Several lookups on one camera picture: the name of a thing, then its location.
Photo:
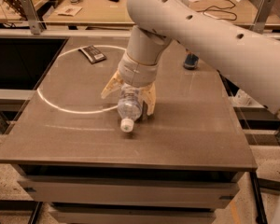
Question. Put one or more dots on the dark snack packet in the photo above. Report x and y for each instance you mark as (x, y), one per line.
(92, 54)

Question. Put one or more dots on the white drawer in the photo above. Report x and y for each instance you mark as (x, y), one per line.
(92, 215)
(128, 192)

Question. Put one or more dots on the left metal bracket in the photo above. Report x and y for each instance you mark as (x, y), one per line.
(35, 24)

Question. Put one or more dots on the lower white drawer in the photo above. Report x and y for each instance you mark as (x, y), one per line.
(92, 215)

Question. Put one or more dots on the metal bracket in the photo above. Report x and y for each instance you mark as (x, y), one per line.
(35, 24)
(265, 8)

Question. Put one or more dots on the small paper card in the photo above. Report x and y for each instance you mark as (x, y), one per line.
(68, 10)

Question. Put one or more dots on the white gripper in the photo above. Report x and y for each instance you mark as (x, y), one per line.
(136, 73)

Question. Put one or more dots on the Red Bull can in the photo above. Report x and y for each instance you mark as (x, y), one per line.
(191, 61)

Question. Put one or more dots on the right metal bracket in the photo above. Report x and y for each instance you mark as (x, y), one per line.
(265, 8)

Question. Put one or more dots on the clear plastic water bottle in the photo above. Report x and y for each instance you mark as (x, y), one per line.
(130, 107)

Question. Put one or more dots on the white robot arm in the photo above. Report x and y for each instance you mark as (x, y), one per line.
(249, 60)

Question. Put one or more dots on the upper white drawer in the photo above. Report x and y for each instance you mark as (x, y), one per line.
(128, 192)

